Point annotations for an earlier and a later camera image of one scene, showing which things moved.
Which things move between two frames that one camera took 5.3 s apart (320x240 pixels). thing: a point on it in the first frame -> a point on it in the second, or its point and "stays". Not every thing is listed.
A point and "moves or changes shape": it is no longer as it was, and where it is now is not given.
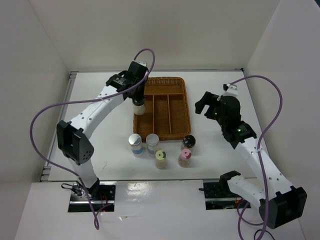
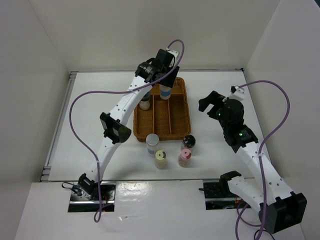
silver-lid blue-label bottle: [152, 141] stays
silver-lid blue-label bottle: [135, 140] -> [165, 92]
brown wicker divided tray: [166, 113] stays
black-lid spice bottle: [138, 106] moves or changes shape
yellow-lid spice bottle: [161, 161] stays
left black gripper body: [139, 92] -> [165, 70]
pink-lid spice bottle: [184, 159] stays
